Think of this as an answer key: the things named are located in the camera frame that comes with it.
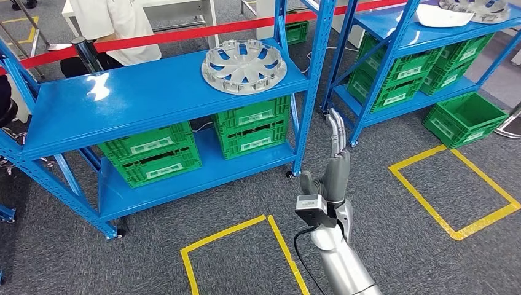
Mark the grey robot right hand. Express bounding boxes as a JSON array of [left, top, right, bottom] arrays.
[[300, 108, 351, 205]]

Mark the silver wheel hubcap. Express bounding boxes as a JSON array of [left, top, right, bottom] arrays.
[[201, 39, 288, 96], [439, 0, 511, 24]]

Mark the blue metal shelf rack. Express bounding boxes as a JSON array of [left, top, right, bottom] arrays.
[[320, 0, 521, 148], [0, 0, 338, 240]]

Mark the white moulded part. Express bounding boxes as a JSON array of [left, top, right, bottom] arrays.
[[414, 3, 475, 28]]

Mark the green open plastic crate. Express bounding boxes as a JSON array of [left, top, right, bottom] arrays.
[[423, 92, 509, 149]]

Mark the round metal stand base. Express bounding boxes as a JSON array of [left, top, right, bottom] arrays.
[[494, 101, 521, 140]]

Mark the red barrier belt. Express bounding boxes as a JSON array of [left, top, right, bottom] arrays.
[[0, 0, 408, 76]]

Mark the seated person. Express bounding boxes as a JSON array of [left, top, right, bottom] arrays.
[[60, 0, 162, 79]]

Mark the chrome chair base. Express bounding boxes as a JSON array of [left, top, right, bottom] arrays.
[[0, 154, 56, 176]]

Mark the blue metal rack foot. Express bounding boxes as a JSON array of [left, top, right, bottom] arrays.
[[0, 203, 17, 224]]

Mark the black chair seat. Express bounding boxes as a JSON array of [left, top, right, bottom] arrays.
[[0, 75, 20, 129]]

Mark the yellow floor tape line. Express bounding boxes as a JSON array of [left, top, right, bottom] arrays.
[[0, 15, 41, 45]]

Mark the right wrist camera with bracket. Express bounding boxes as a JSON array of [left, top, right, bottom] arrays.
[[295, 194, 339, 229]]

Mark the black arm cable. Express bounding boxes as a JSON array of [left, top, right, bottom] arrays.
[[292, 226, 326, 295]]

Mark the white floor cable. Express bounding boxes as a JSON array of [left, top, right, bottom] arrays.
[[301, 45, 359, 74]]

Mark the black stanchion post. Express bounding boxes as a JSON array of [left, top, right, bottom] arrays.
[[71, 36, 104, 74]]

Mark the grey metal frame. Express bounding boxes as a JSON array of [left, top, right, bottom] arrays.
[[0, 0, 50, 80]]

